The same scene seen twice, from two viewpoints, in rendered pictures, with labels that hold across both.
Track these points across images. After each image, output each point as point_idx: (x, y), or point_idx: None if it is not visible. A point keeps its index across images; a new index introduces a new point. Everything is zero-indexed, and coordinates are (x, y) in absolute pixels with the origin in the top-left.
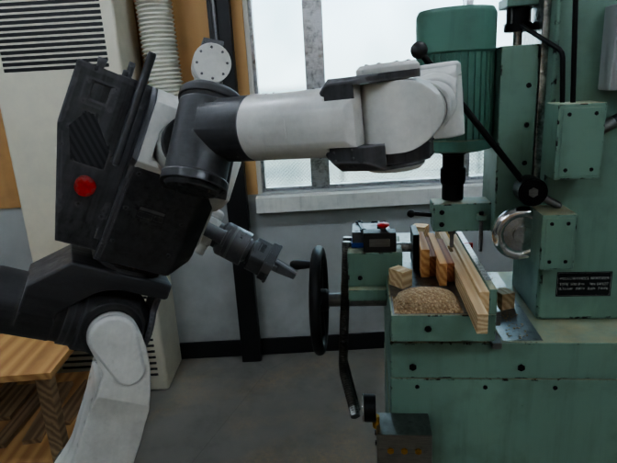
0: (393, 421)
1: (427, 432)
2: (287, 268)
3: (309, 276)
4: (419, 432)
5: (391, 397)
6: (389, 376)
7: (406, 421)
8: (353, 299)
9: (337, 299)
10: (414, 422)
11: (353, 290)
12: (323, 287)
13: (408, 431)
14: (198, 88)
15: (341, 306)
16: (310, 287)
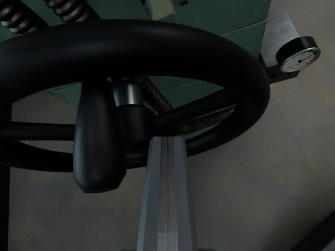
0: (275, 47)
1: (282, 16)
2: (183, 172)
3: (206, 61)
4: (285, 22)
5: (262, 40)
6: (243, 36)
7: (270, 37)
8: (178, 23)
9: (138, 90)
10: (268, 30)
11: (172, 3)
12: (53, 157)
13: (288, 30)
14: None
15: (144, 89)
16: (246, 65)
